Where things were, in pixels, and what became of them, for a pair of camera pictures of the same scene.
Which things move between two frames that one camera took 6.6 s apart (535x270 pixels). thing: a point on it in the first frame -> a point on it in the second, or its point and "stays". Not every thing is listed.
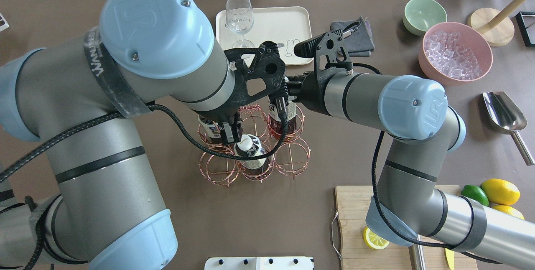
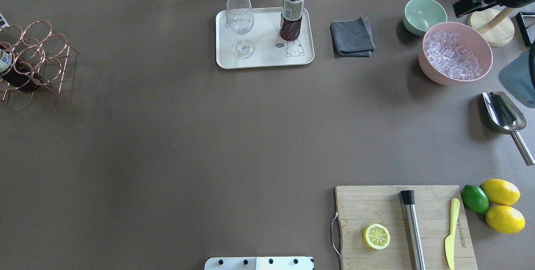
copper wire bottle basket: (267, 143) -> (32, 58)
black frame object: (526, 22) stays
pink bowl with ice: (454, 53) stays
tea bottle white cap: (275, 122) -> (292, 6)
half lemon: (374, 240) stays
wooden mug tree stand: (497, 26) stays
